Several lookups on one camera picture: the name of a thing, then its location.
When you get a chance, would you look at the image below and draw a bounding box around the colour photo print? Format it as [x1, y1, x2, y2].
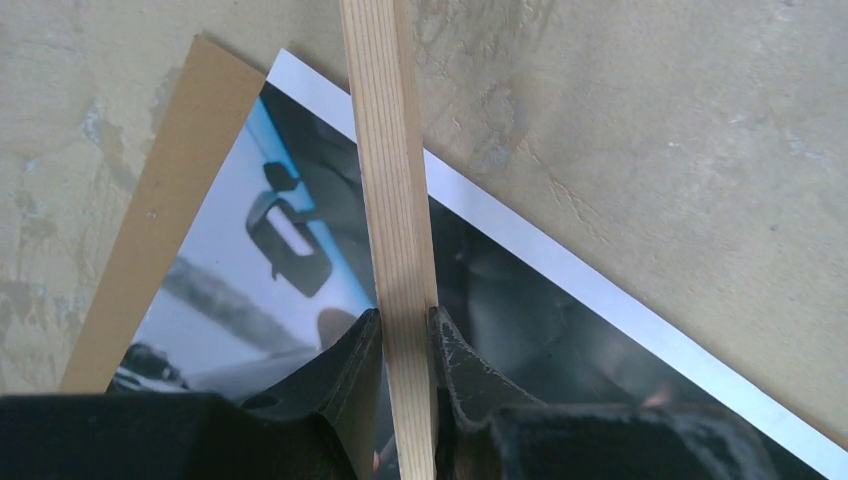
[108, 50, 847, 479]

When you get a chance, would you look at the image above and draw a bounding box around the brown backing board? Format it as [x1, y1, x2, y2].
[58, 35, 265, 394]

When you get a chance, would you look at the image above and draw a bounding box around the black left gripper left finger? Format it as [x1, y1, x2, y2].
[1, 309, 382, 479]

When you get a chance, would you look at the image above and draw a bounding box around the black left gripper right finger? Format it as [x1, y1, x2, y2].
[428, 307, 778, 479]

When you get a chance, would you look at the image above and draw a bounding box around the white wooden picture frame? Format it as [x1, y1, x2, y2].
[341, 1, 438, 479]

